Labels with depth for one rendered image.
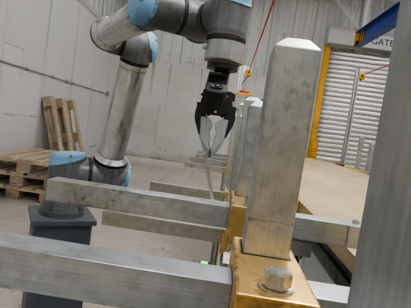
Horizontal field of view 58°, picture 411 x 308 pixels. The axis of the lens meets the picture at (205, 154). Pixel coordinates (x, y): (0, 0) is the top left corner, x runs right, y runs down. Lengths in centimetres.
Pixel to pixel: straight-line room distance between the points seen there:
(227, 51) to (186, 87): 806
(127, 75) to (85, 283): 126
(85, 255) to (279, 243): 14
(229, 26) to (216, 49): 5
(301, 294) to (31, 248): 19
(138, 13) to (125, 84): 64
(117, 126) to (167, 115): 733
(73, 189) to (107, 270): 28
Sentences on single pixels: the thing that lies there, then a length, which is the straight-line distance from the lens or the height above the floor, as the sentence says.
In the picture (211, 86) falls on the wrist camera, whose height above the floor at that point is 114.
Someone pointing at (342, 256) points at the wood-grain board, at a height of 88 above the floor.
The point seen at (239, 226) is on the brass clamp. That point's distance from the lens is 47.
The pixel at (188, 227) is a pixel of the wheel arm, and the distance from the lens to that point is 77.
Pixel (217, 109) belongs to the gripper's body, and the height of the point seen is 111.
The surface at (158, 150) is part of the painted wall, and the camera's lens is 893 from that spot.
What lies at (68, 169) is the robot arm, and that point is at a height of 81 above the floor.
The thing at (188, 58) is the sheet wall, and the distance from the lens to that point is 901.
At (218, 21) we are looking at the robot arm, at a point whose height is 129.
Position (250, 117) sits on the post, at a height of 109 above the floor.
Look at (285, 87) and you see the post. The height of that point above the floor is 110.
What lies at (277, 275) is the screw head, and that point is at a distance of 23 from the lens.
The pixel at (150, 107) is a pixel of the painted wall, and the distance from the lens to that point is 896.
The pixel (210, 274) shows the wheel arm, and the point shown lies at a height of 96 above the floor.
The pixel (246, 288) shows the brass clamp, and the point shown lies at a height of 97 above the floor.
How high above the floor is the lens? 106
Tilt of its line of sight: 4 degrees down
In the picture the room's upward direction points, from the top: 8 degrees clockwise
